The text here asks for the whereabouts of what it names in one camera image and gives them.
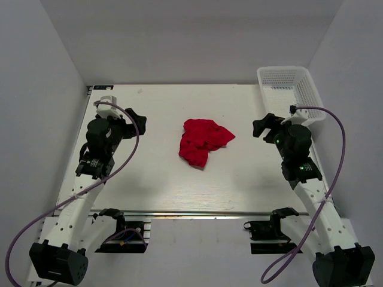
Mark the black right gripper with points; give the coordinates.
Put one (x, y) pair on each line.
(260, 125)

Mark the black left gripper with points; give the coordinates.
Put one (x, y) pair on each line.
(129, 128)

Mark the small label sticker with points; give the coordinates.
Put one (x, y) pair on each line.
(103, 87)

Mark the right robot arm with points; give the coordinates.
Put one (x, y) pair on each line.
(337, 258)

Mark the white plastic mesh basket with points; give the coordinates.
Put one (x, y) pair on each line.
(283, 86)

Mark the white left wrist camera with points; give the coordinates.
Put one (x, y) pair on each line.
(107, 106)

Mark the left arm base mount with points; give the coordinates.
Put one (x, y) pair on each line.
(130, 236)

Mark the aluminium table edge rail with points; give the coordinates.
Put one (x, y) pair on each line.
(191, 214)

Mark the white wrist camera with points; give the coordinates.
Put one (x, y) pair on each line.
(107, 106)
(297, 116)

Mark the red t shirt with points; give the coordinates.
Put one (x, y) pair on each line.
(200, 137)

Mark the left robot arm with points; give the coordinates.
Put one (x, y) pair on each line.
(63, 256)

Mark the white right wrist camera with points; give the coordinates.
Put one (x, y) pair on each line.
(297, 116)

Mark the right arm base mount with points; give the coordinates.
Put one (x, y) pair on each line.
(266, 235)

